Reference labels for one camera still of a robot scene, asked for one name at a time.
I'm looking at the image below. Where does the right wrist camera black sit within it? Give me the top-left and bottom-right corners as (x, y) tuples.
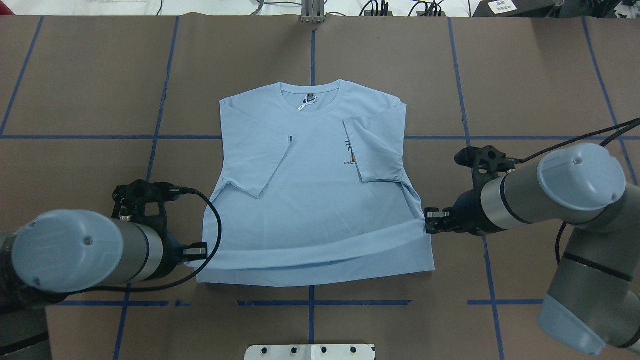
(454, 145), (522, 185)

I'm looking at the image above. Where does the light blue t-shirt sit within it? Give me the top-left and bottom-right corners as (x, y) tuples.
(196, 79), (435, 287)

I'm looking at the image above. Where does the grey metal post bracket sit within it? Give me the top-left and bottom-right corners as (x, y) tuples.
(300, 0), (326, 23)

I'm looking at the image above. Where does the black box with label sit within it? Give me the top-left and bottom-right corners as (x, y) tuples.
(471, 0), (565, 18)

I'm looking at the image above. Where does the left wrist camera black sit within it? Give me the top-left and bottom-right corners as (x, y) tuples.
(110, 179), (188, 237)

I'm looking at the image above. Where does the right camera cable black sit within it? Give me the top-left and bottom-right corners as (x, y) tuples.
(513, 117), (640, 165)

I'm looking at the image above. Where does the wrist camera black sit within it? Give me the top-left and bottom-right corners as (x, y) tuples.
(454, 145), (522, 185)
(110, 179), (188, 237)

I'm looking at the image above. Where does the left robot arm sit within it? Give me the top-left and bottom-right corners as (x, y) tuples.
(1, 209), (208, 360)

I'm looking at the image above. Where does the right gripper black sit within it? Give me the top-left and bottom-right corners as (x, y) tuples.
(423, 190), (486, 236)

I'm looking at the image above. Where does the brown paper table cover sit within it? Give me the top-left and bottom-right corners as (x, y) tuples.
(1, 13), (639, 360)

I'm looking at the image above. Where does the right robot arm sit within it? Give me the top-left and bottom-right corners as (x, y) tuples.
(425, 142), (640, 356)

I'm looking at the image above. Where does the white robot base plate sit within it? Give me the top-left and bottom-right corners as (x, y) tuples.
(244, 344), (377, 360)

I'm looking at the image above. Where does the left camera cable black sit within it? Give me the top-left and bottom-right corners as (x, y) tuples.
(75, 187), (223, 293)

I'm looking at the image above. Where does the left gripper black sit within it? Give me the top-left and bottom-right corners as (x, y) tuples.
(162, 232), (209, 276)

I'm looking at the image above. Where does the camera cable black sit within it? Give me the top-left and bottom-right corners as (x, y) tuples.
(75, 187), (223, 293)
(513, 117), (640, 165)

